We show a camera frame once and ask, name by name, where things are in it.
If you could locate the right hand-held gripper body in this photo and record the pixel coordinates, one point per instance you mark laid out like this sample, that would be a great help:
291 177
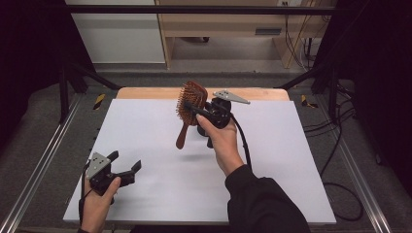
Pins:
220 111

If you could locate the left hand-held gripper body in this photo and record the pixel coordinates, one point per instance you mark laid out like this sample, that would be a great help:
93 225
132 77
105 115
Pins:
98 165

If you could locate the brown wooden hairbrush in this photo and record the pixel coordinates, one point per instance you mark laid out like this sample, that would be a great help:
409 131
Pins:
191 93

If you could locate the person's right hand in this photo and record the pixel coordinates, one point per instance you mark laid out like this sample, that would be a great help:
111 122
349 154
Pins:
223 145

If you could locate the person's left hand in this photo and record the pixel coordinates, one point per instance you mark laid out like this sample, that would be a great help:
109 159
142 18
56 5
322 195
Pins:
95 207

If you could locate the white table sheet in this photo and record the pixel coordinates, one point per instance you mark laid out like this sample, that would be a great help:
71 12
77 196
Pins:
155 187

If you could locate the light wooden table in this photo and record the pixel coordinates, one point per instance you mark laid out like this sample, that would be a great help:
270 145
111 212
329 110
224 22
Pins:
145 93

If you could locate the yellow black tape strip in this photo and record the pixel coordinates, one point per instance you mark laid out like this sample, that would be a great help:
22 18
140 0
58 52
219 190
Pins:
99 101
306 101

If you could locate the light wooden desk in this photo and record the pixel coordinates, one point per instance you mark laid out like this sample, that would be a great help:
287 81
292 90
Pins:
226 24

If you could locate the white cabinet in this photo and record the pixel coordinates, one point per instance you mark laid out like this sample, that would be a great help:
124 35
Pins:
120 35

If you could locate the black curtain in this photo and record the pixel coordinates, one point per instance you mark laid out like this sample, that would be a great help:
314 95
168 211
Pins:
379 64
29 48

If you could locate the aluminium floor rail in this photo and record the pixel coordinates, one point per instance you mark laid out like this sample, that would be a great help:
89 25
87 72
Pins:
356 181
48 152

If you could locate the black frame strut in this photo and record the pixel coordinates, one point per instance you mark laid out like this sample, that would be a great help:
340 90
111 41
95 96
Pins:
324 74
87 76

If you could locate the black horizontal frame bar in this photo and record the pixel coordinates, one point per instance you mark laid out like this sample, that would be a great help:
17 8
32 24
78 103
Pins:
194 9

